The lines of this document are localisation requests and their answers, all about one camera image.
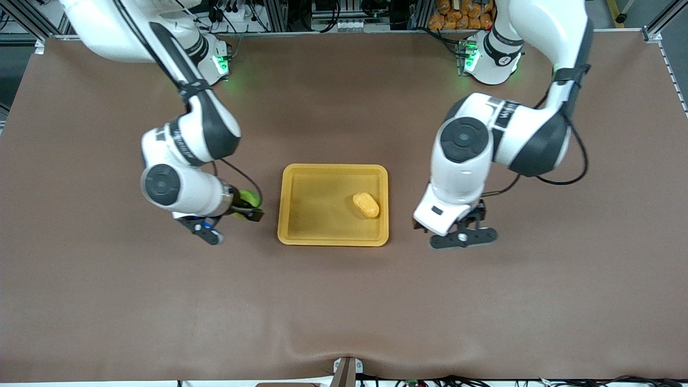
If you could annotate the metal table clamp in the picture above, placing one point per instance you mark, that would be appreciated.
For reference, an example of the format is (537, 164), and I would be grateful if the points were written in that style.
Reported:
(346, 371)

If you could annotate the bag of orange items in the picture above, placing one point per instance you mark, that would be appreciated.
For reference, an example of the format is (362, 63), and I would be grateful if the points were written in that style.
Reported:
(459, 15)

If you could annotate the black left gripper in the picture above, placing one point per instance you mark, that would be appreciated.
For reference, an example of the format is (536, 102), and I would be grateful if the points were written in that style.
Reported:
(480, 212)

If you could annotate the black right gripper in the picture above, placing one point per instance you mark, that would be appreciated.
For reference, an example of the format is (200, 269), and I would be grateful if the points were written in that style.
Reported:
(240, 205)

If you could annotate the yellow potato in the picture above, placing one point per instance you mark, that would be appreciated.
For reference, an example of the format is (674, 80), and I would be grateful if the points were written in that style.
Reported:
(367, 205)

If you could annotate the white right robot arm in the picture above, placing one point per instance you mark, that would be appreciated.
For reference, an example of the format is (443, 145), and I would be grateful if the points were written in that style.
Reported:
(183, 188)

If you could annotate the silver aluminium frame post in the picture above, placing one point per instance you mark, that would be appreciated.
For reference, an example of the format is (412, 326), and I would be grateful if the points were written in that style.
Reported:
(653, 33)

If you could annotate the green apple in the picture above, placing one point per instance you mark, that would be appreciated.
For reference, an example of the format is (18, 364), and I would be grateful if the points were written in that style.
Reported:
(249, 196)

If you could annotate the brown table mat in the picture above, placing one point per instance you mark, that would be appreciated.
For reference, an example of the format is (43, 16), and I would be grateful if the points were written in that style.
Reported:
(344, 306)

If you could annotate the silver aluminium table rail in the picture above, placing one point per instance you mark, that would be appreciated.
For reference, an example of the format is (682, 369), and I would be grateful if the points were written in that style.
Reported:
(349, 34)

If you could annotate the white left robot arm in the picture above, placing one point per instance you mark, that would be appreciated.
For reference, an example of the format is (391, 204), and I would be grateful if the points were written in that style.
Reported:
(462, 161)

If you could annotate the white connector strip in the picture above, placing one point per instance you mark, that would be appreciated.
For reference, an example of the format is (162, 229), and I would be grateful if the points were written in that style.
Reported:
(350, 25)

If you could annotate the yellow plastic tray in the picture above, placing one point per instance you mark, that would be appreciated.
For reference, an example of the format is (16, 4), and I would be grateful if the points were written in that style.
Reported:
(322, 215)

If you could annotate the aluminium frame with struts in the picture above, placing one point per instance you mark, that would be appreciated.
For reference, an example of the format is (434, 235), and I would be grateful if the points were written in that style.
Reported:
(21, 21)

